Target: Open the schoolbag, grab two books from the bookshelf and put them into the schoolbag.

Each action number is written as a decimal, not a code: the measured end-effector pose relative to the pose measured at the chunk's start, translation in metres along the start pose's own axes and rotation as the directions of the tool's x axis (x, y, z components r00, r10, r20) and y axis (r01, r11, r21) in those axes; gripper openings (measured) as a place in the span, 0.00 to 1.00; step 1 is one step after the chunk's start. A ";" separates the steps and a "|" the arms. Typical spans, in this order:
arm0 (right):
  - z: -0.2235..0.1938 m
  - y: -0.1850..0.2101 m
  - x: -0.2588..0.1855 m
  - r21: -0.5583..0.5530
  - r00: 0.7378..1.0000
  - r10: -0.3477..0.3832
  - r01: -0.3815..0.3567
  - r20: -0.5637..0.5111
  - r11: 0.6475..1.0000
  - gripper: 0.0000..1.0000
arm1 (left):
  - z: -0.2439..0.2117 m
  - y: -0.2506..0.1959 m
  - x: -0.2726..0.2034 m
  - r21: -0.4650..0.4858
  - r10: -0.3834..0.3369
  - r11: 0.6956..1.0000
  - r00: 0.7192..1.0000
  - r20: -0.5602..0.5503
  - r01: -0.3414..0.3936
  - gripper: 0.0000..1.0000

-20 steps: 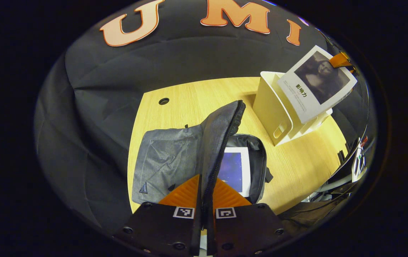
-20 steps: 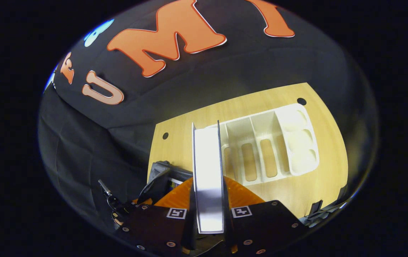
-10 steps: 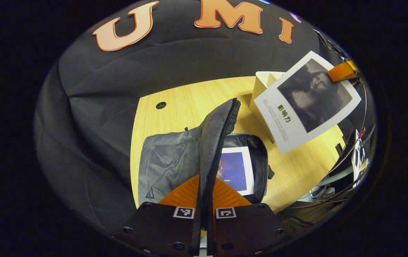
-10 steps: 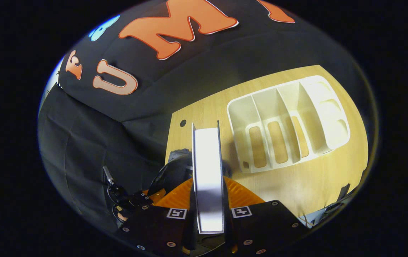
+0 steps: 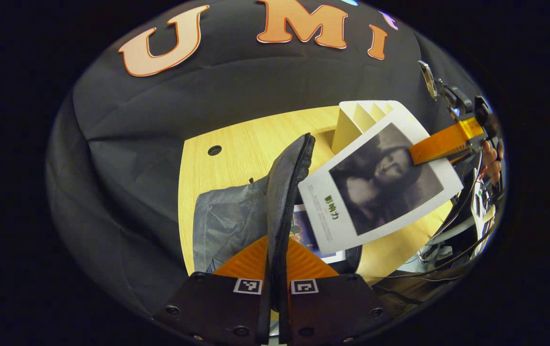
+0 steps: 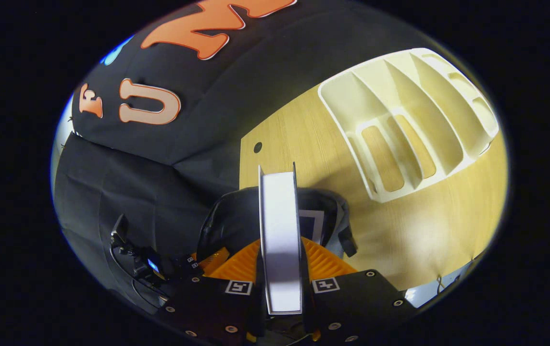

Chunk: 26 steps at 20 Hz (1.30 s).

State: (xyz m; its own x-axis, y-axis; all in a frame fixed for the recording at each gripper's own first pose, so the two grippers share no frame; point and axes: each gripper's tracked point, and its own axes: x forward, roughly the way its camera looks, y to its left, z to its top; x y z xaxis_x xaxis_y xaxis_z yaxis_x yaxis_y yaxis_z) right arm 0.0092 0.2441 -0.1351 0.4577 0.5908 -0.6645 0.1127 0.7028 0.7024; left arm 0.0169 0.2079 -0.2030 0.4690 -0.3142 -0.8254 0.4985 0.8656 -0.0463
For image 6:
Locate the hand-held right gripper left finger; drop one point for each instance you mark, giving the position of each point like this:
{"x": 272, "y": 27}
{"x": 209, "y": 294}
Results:
{"x": 217, "y": 307}

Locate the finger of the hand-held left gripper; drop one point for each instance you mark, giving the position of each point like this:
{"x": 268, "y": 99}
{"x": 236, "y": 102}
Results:
{"x": 212, "y": 262}

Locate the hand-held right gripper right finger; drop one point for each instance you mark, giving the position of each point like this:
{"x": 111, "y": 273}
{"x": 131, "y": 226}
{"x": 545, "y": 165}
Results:
{"x": 356, "y": 307}

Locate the grey schoolbag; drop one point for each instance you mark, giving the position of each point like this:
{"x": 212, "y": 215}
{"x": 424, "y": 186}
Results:
{"x": 231, "y": 216}

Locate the white cover book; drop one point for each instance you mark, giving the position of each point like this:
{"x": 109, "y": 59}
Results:
{"x": 280, "y": 240}

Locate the blue cover book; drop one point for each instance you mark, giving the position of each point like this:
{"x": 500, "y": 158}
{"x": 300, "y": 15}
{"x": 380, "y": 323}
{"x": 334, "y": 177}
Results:
{"x": 311, "y": 226}

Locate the white bookshelf rack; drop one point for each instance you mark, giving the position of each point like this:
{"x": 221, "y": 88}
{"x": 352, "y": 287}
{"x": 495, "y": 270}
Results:
{"x": 347, "y": 96}

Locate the black backdrop cloth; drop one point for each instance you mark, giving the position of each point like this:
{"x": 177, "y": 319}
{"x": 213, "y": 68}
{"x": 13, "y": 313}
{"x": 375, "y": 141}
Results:
{"x": 236, "y": 105}

